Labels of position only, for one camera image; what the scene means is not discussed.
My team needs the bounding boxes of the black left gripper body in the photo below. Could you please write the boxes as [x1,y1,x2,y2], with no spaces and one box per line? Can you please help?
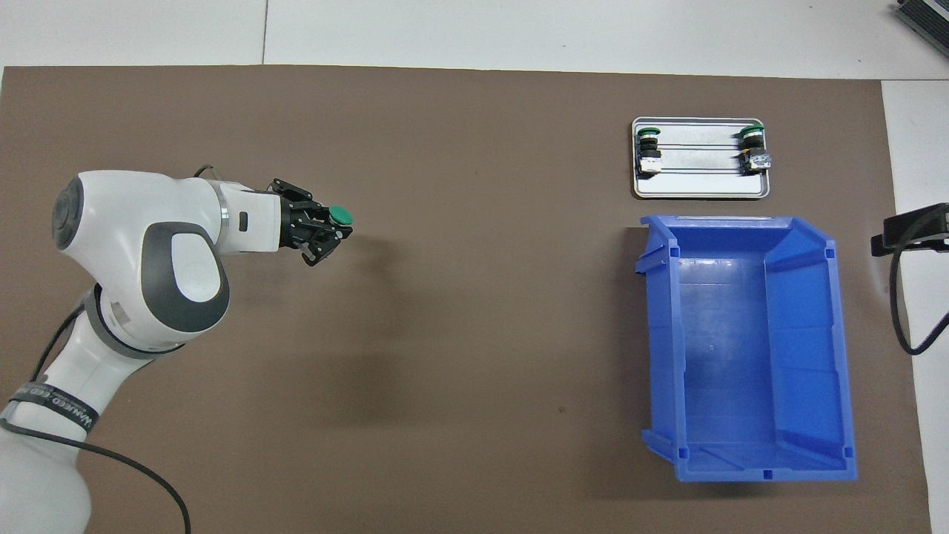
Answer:
[280,197,314,249]

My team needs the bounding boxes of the green push button yellow mark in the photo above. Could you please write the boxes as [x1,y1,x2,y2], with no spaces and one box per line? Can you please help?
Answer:
[735,126,773,177]

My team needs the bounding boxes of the brown table mat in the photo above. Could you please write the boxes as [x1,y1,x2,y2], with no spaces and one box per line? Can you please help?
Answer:
[0,65,931,534]

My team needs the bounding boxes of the grey ribbed device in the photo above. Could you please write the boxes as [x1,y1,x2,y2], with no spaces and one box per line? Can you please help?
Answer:
[893,0,949,49]

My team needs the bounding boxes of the blue plastic storage bin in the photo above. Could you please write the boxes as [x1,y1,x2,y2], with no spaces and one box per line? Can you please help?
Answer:
[635,214,859,484]

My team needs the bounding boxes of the silver metal tray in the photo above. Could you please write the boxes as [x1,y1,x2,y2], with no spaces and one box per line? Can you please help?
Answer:
[631,116,771,200]

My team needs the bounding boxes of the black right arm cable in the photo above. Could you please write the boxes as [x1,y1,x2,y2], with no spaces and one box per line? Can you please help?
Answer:
[888,237,949,357]

